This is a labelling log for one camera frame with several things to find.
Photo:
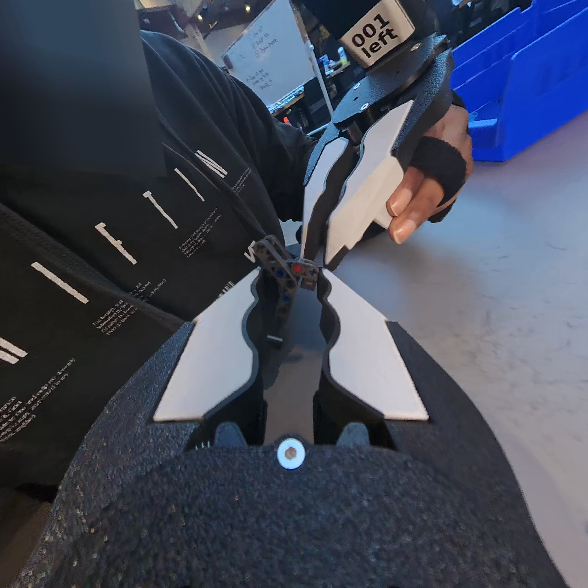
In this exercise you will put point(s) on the person's left hand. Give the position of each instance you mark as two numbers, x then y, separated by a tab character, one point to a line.
422	197

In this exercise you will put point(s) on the grey brick beam piece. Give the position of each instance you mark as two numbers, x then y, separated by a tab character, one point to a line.
275	271

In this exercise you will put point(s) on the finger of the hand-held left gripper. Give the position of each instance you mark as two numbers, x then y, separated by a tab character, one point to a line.
372	179
319	183

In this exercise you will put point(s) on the large whiteboard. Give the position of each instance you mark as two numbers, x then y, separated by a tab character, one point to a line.
271	50

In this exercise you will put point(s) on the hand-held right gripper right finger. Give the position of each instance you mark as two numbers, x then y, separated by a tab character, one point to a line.
372	367

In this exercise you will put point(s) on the grey desk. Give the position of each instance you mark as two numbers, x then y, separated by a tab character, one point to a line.
482	298

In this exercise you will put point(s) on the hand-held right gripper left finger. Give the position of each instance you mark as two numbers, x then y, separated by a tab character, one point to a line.
206	367

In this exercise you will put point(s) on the blue storage bin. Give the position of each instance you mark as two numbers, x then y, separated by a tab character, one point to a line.
528	92

